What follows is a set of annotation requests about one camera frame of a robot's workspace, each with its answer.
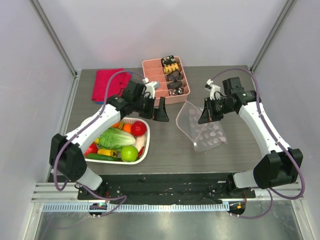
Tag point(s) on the red toy apple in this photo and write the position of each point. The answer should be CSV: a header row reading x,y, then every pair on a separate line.
x,y
138,129

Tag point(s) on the clear zip top bag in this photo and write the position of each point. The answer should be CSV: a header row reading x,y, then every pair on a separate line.
x,y
203,136

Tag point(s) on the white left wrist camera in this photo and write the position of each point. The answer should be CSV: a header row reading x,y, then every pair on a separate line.
x,y
150,88

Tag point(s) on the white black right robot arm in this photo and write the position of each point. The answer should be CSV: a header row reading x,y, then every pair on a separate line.
x,y
280,163

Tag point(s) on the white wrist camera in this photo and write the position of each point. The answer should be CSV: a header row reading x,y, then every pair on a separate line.
x,y
150,88
212,88

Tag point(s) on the magenta folded cloth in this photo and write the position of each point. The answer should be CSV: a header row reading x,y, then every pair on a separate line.
x,y
102,85

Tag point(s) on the white toy radish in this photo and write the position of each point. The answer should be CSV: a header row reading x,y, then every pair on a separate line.
x,y
140,142

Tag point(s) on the yellow black sock roll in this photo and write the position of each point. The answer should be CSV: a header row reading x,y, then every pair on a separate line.
x,y
170,68

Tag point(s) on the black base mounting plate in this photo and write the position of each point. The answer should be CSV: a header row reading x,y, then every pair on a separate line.
x,y
172,189

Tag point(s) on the dark brown sock roll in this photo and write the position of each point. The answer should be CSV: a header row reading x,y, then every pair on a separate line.
x,y
174,76

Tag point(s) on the black pink dotted sock roll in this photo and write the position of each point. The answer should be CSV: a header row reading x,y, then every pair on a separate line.
x,y
176,91

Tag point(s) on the black brown sock roll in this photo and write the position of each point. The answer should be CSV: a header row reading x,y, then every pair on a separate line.
x,y
174,85

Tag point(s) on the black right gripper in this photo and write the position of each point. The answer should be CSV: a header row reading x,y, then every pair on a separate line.
x,y
213,108

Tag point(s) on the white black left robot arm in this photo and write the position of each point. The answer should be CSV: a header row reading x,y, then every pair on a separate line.
x,y
67,152

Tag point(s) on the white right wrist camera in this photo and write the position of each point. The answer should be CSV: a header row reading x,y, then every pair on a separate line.
x,y
212,88

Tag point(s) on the small orange toy fruit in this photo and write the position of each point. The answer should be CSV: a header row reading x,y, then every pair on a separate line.
x,y
127,127

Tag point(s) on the green toy cucumber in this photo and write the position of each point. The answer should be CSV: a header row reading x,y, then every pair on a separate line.
x,y
101,157

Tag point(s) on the red toy tomato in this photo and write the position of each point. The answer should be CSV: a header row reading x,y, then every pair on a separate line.
x,y
92,149

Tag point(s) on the white perforated plastic basket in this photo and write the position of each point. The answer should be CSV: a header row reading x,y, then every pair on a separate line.
x,y
126,120

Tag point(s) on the black patterned sock roll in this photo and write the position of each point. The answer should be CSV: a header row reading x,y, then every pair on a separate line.
x,y
168,60

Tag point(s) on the green toy lettuce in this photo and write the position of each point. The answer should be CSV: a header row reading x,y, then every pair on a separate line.
x,y
114,138

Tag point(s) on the green toy apple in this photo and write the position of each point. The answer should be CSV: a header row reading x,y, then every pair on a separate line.
x,y
129,154

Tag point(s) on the blue folded cloth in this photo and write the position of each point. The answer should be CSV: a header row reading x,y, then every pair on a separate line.
x,y
128,73

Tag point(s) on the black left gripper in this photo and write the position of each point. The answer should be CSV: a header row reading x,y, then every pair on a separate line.
x,y
160,114

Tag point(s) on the red toy chili pepper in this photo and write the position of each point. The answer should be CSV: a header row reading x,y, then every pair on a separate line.
x,y
141,152

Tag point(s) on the perforated metal cable tray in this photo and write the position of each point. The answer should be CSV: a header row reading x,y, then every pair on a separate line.
x,y
59,207

